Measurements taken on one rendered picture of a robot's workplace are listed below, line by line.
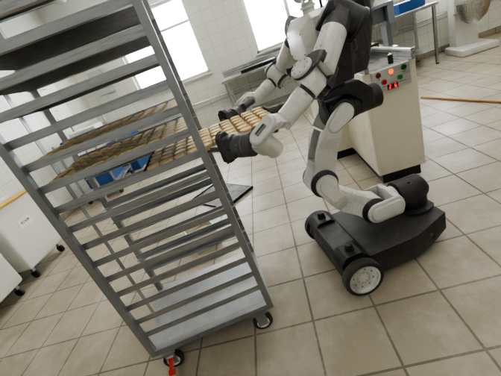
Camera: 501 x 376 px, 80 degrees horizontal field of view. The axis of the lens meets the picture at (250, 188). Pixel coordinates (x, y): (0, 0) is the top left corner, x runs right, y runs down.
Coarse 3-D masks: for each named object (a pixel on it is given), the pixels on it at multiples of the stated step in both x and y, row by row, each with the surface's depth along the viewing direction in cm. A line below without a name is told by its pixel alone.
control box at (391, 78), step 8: (400, 64) 189; (408, 64) 189; (376, 72) 191; (384, 72) 191; (400, 72) 191; (408, 72) 191; (376, 80) 193; (392, 80) 193; (400, 80) 193; (408, 80) 193; (384, 88) 195; (392, 88) 195
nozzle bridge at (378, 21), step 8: (392, 0) 235; (376, 8) 237; (384, 8) 243; (392, 8) 237; (376, 16) 247; (384, 16) 247; (392, 16) 240; (376, 24) 247; (384, 24) 245; (384, 32) 259; (384, 40) 264; (392, 40) 257
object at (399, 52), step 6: (372, 48) 245; (378, 48) 233; (384, 48) 222; (390, 48) 212; (396, 48) 203; (402, 48) 196; (408, 48) 189; (414, 48) 184; (372, 54) 249; (378, 54) 237; (384, 54) 225; (396, 54) 206; (402, 54) 198; (408, 54) 190; (414, 54) 186
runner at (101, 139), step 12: (168, 108) 108; (144, 120) 107; (156, 120) 108; (108, 132) 107; (120, 132) 107; (84, 144) 107; (96, 144) 107; (48, 156) 106; (60, 156) 107; (36, 168) 107
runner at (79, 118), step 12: (156, 84) 104; (132, 96) 104; (144, 96) 105; (96, 108) 103; (108, 108) 104; (72, 120) 103; (84, 120) 104; (36, 132) 102; (48, 132) 103; (12, 144) 102; (24, 144) 103
